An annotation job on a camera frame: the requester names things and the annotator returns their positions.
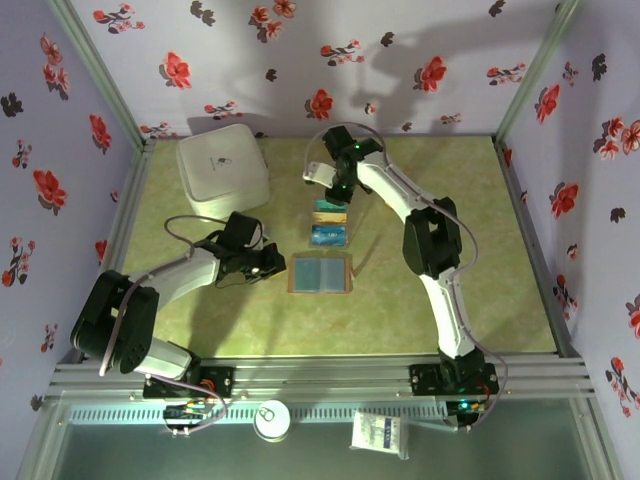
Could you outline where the blue credit card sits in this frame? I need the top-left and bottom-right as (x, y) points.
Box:
(310, 223), (350, 248)

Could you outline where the brown card holder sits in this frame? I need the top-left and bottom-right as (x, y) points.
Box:
(287, 252), (355, 296)

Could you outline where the transparent acrylic card tray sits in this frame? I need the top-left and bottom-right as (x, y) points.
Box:
(308, 193), (371, 251)

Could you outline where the white square lidded box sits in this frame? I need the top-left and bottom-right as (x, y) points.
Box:
(175, 123), (272, 220)

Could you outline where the round tin can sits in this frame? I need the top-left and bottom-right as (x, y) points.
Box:
(253, 399), (293, 442)

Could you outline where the white tissue packet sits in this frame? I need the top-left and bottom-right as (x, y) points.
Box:
(350, 410), (412, 461)

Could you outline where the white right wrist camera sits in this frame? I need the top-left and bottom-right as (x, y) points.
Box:
(301, 160), (335, 189)

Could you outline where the right arm lilac cable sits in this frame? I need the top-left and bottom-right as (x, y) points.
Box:
(302, 121), (511, 434)

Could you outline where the arm lilac cable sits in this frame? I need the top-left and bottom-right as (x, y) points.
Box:
(302, 121), (511, 434)
(99, 214), (229, 376)

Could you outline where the left arm lilac cable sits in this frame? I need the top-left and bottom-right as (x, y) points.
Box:
(99, 214), (229, 376)

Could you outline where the aluminium side rail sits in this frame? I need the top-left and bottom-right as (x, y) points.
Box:
(492, 137), (586, 359)
(79, 138), (157, 362)

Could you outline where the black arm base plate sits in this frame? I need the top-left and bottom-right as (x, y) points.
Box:
(408, 363), (500, 397)
(143, 366), (235, 400)

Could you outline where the wide aluminium base rail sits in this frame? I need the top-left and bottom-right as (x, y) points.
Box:
(47, 353), (599, 401)

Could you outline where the white slotted cable duct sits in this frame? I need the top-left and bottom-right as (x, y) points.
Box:
(67, 405), (451, 425)

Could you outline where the aluminium corner post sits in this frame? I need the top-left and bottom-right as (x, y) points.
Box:
(492, 0), (587, 146)
(45, 0), (154, 149)

